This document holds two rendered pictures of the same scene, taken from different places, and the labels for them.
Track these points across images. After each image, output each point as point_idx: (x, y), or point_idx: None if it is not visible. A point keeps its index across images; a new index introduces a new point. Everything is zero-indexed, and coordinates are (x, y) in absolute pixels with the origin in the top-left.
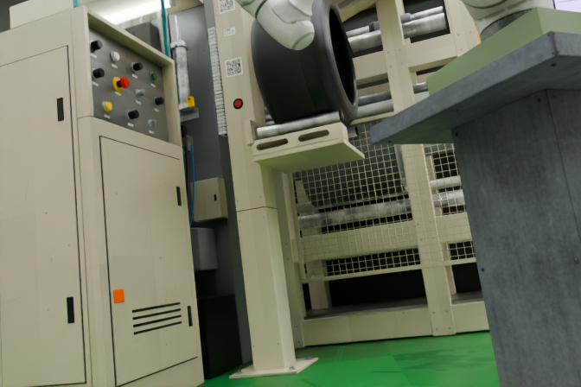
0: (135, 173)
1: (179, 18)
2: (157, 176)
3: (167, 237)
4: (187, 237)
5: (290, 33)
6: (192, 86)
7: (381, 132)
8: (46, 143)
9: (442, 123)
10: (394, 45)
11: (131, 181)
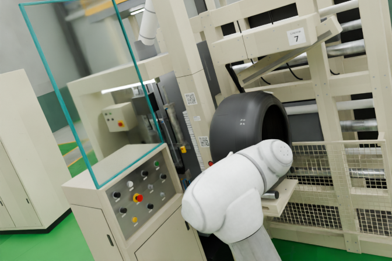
0: (159, 246)
1: (164, 76)
2: (172, 230)
3: (185, 255)
4: (196, 239)
5: (227, 243)
6: (183, 122)
7: None
8: (109, 252)
9: None
10: (320, 80)
11: (158, 253)
